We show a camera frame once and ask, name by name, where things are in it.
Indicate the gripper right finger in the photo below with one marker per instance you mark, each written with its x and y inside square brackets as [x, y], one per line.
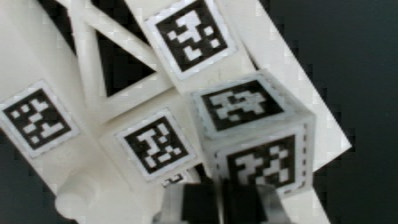
[251, 204]

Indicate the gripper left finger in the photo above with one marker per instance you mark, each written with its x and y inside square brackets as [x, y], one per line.
[189, 205]

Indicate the white X-frame chair legs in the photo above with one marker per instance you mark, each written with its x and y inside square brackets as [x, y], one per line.
[103, 61]

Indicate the small white cube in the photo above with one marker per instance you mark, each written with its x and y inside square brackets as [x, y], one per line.
[256, 133]

